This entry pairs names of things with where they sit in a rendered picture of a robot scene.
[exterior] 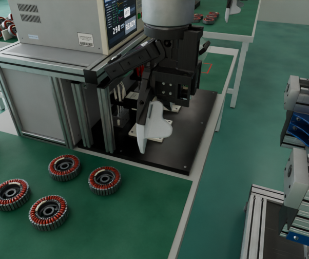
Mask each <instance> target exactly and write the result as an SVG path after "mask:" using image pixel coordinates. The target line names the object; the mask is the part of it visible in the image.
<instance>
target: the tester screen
mask: <svg viewBox="0 0 309 259"><path fill-rule="evenodd" d="M104 2H105V12H106V22H107V32H108V42H109V40H110V39H111V38H113V37H115V36H116V35H118V34H119V33H121V32H122V31H124V35H123V36H122V37H120V38H119V39H117V40H116V41H114V42H113V43H111V44H109V47H111V46H112V45H114V44H115V43H117V42H118V41H120V40H121V39H122V38H124V37H125V36H127V35H128V34H130V33H131V32H133V31H134V30H136V28H135V29H134V30H132V31H131V32H129V33H128V34H125V21H126V20H128V19H130V18H131V17H133V16H136V12H135V13H133V14H131V15H129V16H127V17H126V18H125V16H124V9H126V8H128V7H130V6H132V5H134V4H135V7H136V2H135V0H104ZM119 24H120V30H121V31H119V32H118V33H116V34H114V35H113V32H112V29H113V28H114V27H115V26H117V25H119Z"/></svg>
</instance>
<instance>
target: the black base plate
mask: <svg viewBox="0 0 309 259"><path fill-rule="evenodd" d="M137 87H138V81H135V82H134V83H133V84H132V85H131V86H130V87H129V89H128V90H127V91H126V94H128V93H129V92H130V91H133V92H134V90H135V89H136V88H137ZM217 94H218V92H216V91H210V90H204V89H197V91H196V93H195V95H194V96H192V95H191V97H192V99H190V100H189V107H184V106H181V108H180V110H179V112H172V111H168V110H163V118H164V119H166V120H171V121H172V125H171V126H172V134H171V135H170V136H169V137H167V138H164V140H163V141H162V142H157V141H153V140H149V139H147V144H146V149H145V153H144V154H142V153H140V149H139V146H138V142H137V137H135V136H131V135H129V132H130V130H131V129H132V127H133V126H134V125H135V123H136V117H137V111H136V110H133V109H132V108H129V107H124V108H126V109H129V120H128V122H127V123H126V124H125V125H124V127H123V128H121V127H117V126H113V130H114V139H115V148H116V149H115V151H114V150H113V151H114V152H113V153H110V151H109V152H106V149H105V142H104V135H103V128H102V120H101V119H100V120H99V121H98V122H97V123H96V124H95V125H94V126H93V127H92V128H91V131H92V137H93V143H94V144H93V145H91V147H88V146H86V147H85V146H84V145H83V139H81V140H80V141H79V142H78V143H77V145H78V148H81V149H85V150H89V151H93V152H97V153H101V154H105V155H109V156H112V157H117V158H121V159H125V160H129V161H132V162H136V163H140V164H144V165H148V166H151V167H155V168H159V169H163V170H167V171H171V172H175V173H179V174H183V175H187V176H189V173H190V171H191V168H192V165H193V162H194V160H195V157H196V154H197V151H198V148H199V145H200V143H201V140H202V137H203V134H204V131H205V128H206V126H207V123H208V120H209V117H210V114H211V111H212V108H213V106H214V103H215V100H216V97H217Z"/></svg>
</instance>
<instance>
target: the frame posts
mask: <svg viewBox="0 0 309 259"><path fill-rule="evenodd" d="M71 86H72V91H73V96H74V101H75V106H76V111H77V115H78V120H79V124H80V129H81V134H82V139H83V145H84V146H85V147H86V146H88V147H91V145H93V144H94V143H93V137H92V131H91V125H90V120H89V113H88V108H87V102H86V96H85V91H84V88H83V87H82V82H80V81H74V80H73V81H72V82H71ZM97 92H98V99H99V106H100V113H101V120H102V128H103V135H104V142H105V149H106V152H109V151H110V153H113V152H114V151H115V149H116V148H115V139H114V130H113V121H112V112H111V103H110V94H109V84H103V83H100V84H99V85H98V86H97ZM113 150H114V151H113Z"/></svg>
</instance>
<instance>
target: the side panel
mask: <svg viewBox="0 0 309 259"><path fill-rule="evenodd" d="M0 89H1V92H2V94H3V97H4V99H5V102H6V105H7V108H8V110H9V113H10V116H11V118H12V121H13V123H14V126H15V129H16V131H17V134H18V136H22V137H25V138H29V139H33V140H37V141H41V142H45V143H49V144H53V145H57V146H60V147H64V148H67V149H69V148H70V149H71V150H73V149H74V147H76V145H74V144H73V141H72V137H71V132H70V128H69V124H68V119H67V115H66V111H65V107H64V102H63V98H62V93H61V89H60V85H59V80H58V78H57V77H51V76H45V75H39V74H35V73H30V72H24V71H18V70H13V69H6V68H0Z"/></svg>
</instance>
